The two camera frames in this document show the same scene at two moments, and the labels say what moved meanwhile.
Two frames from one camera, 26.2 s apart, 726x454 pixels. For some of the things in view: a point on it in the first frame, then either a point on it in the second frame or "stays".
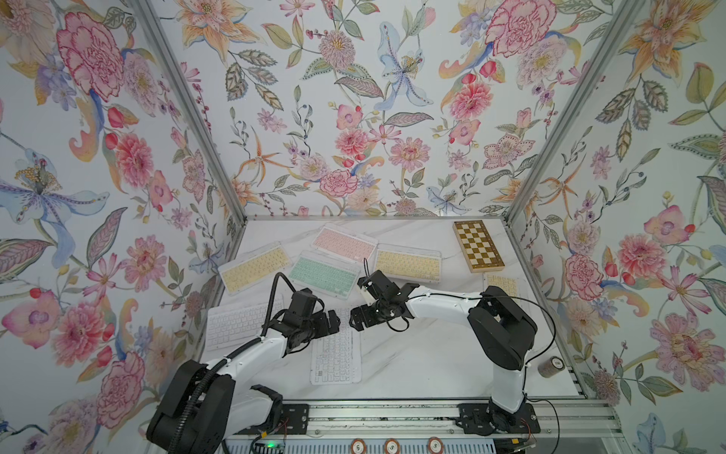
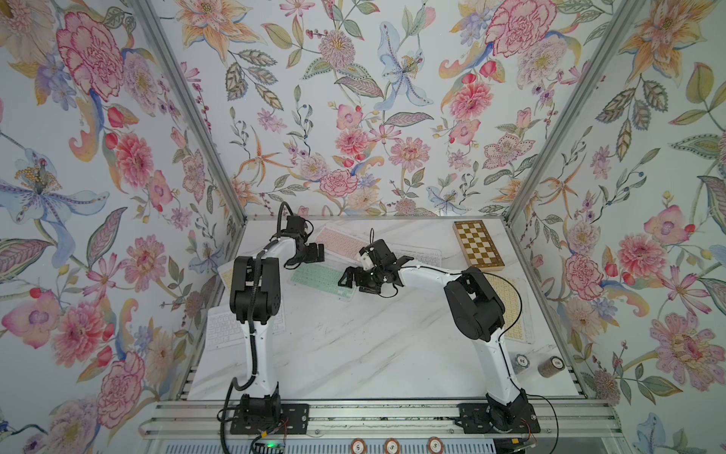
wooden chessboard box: x=477 y=246 stays
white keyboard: x=233 y=323 stays
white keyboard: x=336 y=357 → x=421 y=255
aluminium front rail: x=558 y=420 stays
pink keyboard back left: x=344 y=242 stays
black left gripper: x=335 y=323 → x=313 y=255
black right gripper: x=355 y=313 → x=359 y=272
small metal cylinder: x=551 y=367 stays
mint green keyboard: x=326 y=274 stays
